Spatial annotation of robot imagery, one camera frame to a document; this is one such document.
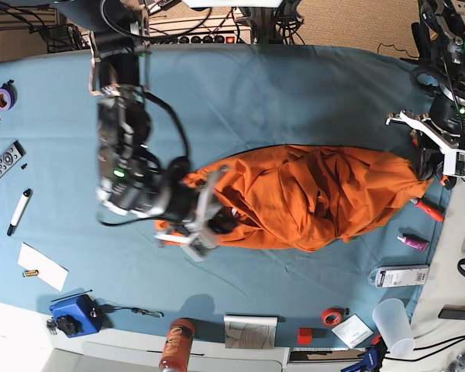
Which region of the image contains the white paper card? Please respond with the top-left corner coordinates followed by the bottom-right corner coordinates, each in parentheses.
top-left (18, 243), bottom-right (68, 291)

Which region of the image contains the red tape roll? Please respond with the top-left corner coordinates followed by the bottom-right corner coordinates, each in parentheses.
top-left (321, 308), bottom-right (346, 327)

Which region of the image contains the grey patterned notebook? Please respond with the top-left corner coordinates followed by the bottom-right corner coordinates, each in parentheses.
top-left (223, 315), bottom-right (277, 350)

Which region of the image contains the white square card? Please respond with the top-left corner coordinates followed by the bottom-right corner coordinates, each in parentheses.
top-left (332, 315), bottom-right (373, 349)

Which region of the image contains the purple glue tube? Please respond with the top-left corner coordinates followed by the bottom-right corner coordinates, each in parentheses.
top-left (397, 235), bottom-right (429, 251)

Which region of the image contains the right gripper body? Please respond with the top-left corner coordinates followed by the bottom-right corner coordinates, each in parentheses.
top-left (155, 165), bottom-right (229, 247)

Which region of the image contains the red cube block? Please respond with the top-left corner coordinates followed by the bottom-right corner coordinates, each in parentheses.
top-left (297, 328), bottom-right (313, 346)

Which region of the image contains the orange t-shirt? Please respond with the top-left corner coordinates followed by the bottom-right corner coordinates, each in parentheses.
top-left (153, 144), bottom-right (434, 253)

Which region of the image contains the white marker pen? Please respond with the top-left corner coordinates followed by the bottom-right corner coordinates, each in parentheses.
top-left (7, 188), bottom-right (33, 236)

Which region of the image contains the translucent plastic cup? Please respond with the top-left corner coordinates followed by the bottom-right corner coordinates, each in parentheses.
top-left (372, 298), bottom-right (415, 358)

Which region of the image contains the red screwdriver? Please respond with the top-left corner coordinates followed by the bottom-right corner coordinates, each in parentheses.
top-left (410, 198), bottom-right (444, 222)

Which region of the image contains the orange drink bottle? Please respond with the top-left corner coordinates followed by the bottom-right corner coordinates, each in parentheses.
top-left (159, 319), bottom-right (195, 372)

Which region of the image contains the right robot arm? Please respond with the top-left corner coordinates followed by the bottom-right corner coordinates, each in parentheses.
top-left (54, 1), bottom-right (237, 249)

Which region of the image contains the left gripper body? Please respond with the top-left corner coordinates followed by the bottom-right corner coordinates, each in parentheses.
top-left (385, 110), bottom-right (465, 153)

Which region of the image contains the black adapter box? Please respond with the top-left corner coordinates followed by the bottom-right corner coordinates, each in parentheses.
top-left (438, 305), bottom-right (465, 320)

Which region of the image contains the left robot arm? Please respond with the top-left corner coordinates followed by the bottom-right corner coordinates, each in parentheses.
top-left (386, 1), bottom-right (465, 190)

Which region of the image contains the blue table cloth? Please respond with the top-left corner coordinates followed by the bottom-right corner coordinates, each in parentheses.
top-left (0, 45), bottom-right (441, 347)

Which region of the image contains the purple tape roll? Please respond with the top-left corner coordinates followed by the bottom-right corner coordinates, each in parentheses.
top-left (0, 80), bottom-right (17, 112)

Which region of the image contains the blue clamp bottom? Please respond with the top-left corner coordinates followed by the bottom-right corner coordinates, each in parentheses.
top-left (341, 334), bottom-right (388, 372)

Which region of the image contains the black cable tie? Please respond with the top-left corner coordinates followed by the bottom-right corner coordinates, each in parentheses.
top-left (50, 289), bottom-right (93, 303)

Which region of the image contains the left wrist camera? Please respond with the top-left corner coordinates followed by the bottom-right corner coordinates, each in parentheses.
top-left (443, 149), bottom-right (465, 178)

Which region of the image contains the grey remote control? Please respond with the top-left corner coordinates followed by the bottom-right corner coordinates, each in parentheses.
top-left (0, 140), bottom-right (26, 179)

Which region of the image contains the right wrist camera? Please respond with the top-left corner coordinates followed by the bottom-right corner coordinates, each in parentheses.
top-left (182, 236), bottom-right (217, 262)

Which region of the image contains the packaged item in blister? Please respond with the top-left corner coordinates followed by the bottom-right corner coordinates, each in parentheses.
top-left (368, 265), bottom-right (429, 288)

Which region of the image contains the black lanyard with carabiner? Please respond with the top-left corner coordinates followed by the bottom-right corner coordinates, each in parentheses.
top-left (98, 304), bottom-right (165, 319)

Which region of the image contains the blue box with knob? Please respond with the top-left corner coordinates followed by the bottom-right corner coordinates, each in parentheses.
top-left (49, 294), bottom-right (102, 338)

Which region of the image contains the small yellow battery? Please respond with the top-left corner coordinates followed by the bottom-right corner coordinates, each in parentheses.
top-left (22, 270), bottom-right (40, 277)

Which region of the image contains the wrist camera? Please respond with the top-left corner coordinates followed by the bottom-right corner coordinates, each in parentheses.
top-left (443, 149), bottom-right (465, 178)
top-left (182, 236), bottom-right (217, 262)

